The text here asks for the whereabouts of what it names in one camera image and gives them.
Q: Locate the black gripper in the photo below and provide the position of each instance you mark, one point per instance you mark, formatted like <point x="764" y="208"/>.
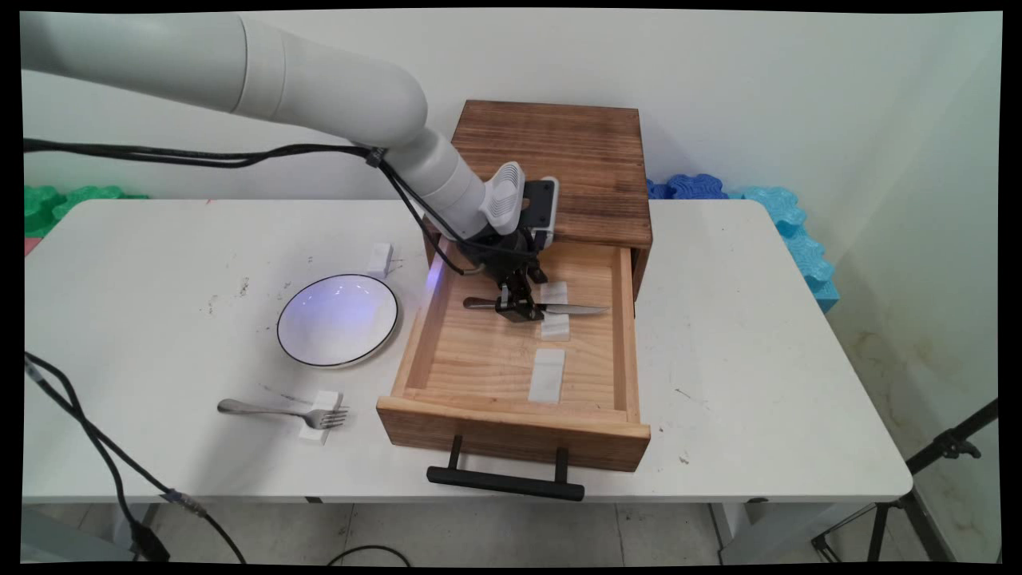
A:
<point x="499" y="254"/>

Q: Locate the silver table knife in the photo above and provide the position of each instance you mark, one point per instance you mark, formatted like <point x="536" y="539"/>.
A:
<point x="571" y="308"/>

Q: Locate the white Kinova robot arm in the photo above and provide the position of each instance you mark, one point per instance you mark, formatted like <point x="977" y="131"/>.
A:
<point x="319" y="80"/>

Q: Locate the white foam rest block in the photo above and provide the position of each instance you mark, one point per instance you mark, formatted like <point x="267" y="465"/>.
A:
<point x="548" y="375"/>
<point x="556" y="326"/>
<point x="379" y="257"/>
<point x="321" y="417"/>

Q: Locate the light wooden drawer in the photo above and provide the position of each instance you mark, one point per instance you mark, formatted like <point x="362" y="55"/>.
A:
<point x="495" y="359"/>

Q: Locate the dark wooden drawer cabinet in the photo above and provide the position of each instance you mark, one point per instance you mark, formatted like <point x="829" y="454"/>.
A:
<point x="591" y="160"/>

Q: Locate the white plate with black rim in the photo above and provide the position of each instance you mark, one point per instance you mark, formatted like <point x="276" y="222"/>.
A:
<point x="338" y="319"/>

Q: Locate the dark blue foam mat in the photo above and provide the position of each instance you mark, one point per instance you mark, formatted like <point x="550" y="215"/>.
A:
<point x="691" y="188"/>

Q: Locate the silver fork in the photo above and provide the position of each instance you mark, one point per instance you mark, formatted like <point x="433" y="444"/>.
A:
<point x="279" y="412"/>

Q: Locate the light blue foam mat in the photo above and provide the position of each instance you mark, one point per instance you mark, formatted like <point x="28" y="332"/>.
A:
<point x="802" y="243"/>

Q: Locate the white table leg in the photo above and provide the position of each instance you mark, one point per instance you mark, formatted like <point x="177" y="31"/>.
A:
<point x="746" y="531"/>

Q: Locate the grey table leg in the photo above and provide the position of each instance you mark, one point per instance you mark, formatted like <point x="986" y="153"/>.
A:
<point x="144" y="519"/>

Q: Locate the black tripod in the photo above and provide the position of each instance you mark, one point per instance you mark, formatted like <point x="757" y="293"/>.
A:
<point x="910" y="495"/>

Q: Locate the green foam mat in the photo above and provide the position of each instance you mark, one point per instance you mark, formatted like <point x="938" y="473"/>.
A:
<point x="48" y="206"/>

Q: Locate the red foam mat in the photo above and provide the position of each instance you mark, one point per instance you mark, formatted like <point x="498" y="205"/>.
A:
<point x="30" y="244"/>

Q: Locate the black and white wrist camera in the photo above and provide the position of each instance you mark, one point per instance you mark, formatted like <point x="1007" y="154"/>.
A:
<point x="541" y="208"/>

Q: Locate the white ribbed wrist mount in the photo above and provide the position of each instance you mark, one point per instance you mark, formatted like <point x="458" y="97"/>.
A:
<point x="503" y="198"/>

